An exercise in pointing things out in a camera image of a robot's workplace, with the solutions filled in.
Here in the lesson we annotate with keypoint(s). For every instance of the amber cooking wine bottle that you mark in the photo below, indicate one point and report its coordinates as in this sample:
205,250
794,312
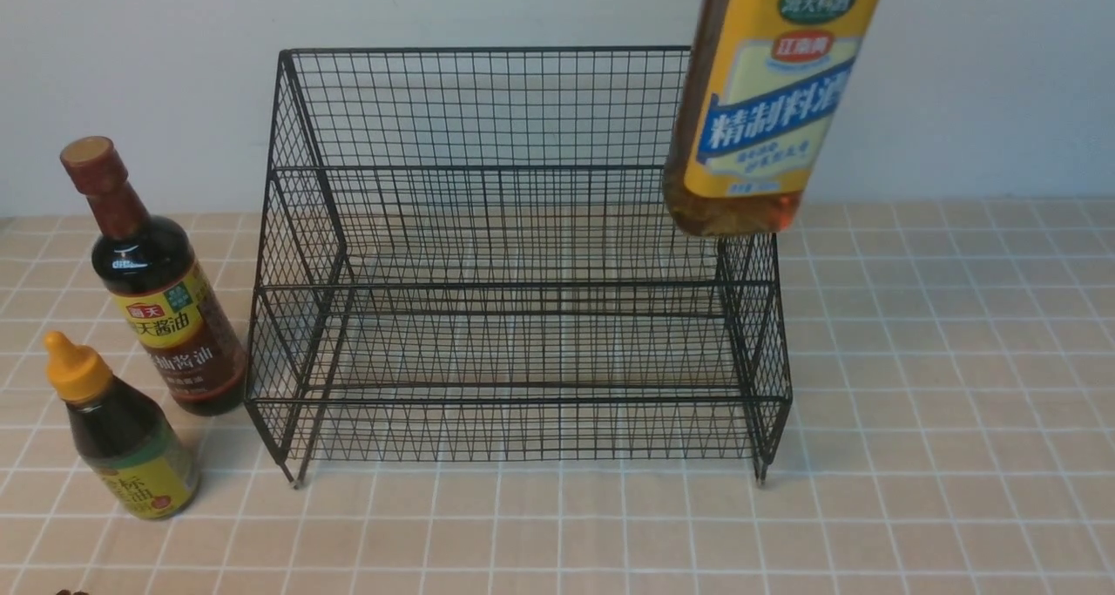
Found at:
764,80

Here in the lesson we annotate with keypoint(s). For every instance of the dark soy sauce bottle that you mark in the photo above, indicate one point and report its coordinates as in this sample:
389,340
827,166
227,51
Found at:
148,265

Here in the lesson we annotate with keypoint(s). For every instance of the small yellow-capped sesame oil bottle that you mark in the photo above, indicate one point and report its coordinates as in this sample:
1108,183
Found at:
121,433

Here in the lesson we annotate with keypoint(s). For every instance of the black wire mesh shelf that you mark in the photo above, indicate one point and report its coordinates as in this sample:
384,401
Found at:
465,257

